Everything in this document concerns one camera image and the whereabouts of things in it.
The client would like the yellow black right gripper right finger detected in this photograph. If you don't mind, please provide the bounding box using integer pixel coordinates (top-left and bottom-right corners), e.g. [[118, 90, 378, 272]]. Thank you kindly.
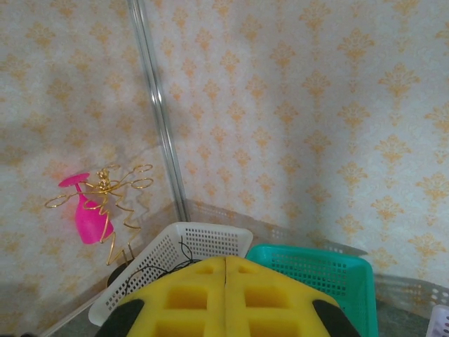
[[225, 256, 362, 337]]

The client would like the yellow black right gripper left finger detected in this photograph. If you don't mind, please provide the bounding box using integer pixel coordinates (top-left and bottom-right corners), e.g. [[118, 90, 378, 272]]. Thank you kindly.
[[94, 256, 226, 337]]

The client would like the teal perforated plastic basket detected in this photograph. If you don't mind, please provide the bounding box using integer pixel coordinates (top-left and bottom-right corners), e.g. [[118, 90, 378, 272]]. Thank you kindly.
[[245, 244, 378, 337]]

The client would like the white perforated plastic basket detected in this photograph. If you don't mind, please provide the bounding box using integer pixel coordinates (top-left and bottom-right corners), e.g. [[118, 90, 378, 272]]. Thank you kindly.
[[87, 221, 254, 327]]

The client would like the pink wine glass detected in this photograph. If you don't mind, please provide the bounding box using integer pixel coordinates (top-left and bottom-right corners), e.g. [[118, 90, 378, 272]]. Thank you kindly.
[[58, 171, 116, 246]]

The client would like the lavender perforated plastic basket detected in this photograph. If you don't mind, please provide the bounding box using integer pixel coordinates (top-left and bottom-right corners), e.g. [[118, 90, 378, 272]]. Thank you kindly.
[[424, 303, 449, 337]]

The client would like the black cable bundle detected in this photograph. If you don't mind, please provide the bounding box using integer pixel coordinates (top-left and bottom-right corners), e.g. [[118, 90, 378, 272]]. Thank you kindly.
[[124, 237, 203, 292]]

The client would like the gold wire glass rack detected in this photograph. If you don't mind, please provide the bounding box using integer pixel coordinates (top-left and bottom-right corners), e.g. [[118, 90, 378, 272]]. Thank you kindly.
[[44, 163, 155, 286]]

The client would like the aluminium frame post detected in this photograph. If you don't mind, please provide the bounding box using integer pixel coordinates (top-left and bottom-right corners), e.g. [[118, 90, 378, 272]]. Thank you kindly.
[[126, 0, 190, 222]]

